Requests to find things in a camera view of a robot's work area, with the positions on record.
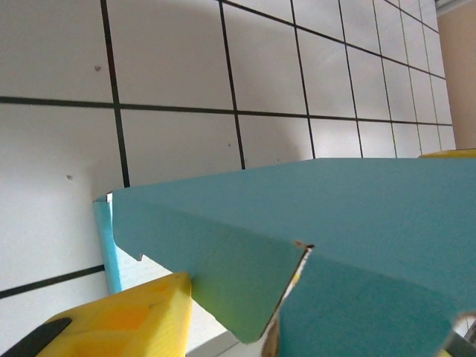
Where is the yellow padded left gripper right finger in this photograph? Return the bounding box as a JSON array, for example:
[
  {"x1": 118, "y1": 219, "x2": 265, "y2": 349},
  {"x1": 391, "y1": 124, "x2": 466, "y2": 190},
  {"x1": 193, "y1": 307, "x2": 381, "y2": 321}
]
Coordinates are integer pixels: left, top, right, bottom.
[{"x1": 440, "y1": 310, "x2": 476, "y2": 357}]

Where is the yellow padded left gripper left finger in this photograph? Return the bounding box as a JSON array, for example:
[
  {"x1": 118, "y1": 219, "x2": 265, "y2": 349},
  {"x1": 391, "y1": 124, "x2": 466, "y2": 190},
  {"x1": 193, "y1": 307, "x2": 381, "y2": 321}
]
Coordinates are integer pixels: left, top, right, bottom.
[{"x1": 0, "y1": 271, "x2": 194, "y2": 357}]

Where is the teal and white paper box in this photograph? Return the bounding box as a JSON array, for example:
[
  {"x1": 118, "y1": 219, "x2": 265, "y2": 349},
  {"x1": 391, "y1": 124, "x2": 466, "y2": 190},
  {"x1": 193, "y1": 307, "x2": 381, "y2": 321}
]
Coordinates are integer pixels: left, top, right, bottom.
[{"x1": 91, "y1": 158, "x2": 476, "y2": 357}]

